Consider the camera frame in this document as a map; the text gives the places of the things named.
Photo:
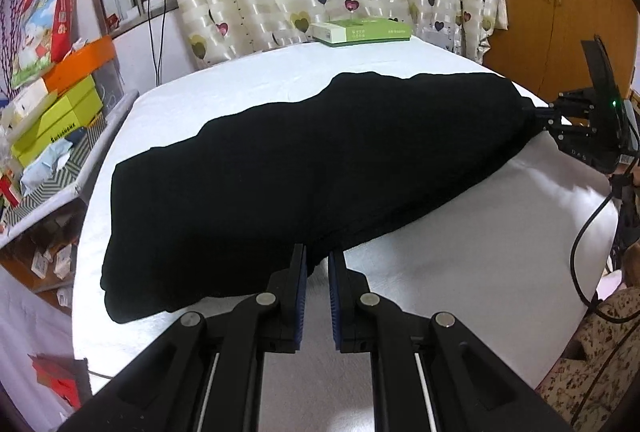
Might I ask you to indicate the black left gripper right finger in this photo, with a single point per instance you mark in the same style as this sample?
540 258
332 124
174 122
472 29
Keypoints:
429 373

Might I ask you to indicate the chevron pattern storage box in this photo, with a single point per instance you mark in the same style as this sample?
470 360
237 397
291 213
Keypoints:
65 173

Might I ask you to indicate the white towel bed cover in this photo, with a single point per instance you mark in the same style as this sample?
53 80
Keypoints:
512 257

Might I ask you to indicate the green white flat box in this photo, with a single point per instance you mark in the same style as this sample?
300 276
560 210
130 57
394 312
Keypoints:
360 31

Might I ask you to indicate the brown wooden wardrobe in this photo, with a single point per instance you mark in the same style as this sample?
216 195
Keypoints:
541 48

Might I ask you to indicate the light blue plastic bag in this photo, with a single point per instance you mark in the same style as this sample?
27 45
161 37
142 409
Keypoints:
49 162

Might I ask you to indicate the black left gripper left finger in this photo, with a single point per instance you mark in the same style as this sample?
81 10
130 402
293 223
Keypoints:
204 373

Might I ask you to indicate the black pants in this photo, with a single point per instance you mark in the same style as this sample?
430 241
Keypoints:
217 214

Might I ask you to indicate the grey white shelf desk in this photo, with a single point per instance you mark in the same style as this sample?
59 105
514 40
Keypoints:
83 186

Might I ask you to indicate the orange cardboard box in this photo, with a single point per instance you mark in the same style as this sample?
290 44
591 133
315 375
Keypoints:
79 64

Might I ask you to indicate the red box on floor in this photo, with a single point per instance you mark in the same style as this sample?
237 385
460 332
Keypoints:
68 378

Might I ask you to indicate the lime green shoe box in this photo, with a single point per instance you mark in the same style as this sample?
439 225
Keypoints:
75 109

